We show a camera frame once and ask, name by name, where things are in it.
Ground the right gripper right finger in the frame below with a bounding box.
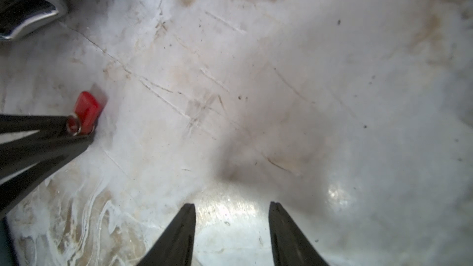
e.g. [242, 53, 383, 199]
[269, 201, 328, 266]

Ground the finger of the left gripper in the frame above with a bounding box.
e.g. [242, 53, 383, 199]
[1, 115, 80, 135]
[1, 134, 94, 217]

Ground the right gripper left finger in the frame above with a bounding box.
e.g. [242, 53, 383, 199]
[137, 203, 196, 266]

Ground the red swivel usb drive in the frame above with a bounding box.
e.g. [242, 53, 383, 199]
[66, 91, 103, 136]

